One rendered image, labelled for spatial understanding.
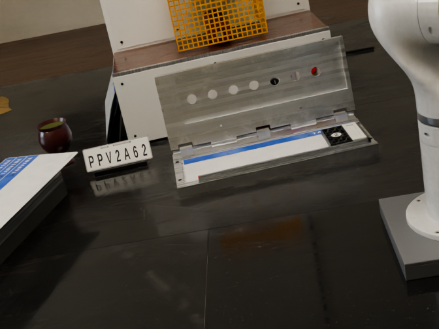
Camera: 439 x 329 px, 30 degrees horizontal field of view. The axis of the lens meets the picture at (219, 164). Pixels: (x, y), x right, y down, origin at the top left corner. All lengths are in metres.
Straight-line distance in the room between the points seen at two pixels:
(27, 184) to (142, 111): 0.44
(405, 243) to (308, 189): 0.36
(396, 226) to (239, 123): 0.60
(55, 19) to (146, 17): 1.51
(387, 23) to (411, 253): 0.36
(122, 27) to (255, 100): 0.50
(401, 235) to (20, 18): 2.63
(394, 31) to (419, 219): 0.33
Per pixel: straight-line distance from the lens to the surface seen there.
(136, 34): 2.25
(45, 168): 1.82
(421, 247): 1.36
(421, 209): 1.45
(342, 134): 1.83
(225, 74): 1.89
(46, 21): 3.72
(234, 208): 1.65
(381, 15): 1.30
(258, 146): 1.87
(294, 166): 1.76
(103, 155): 1.97
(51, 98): 2.71
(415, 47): 1.31
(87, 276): 1.54
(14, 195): 1.72
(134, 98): 2.05
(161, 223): 1.66
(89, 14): 3.68
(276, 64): 1.90
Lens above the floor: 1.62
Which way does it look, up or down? 23 degrees down
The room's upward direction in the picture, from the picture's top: 12 degrees counter-clockwise
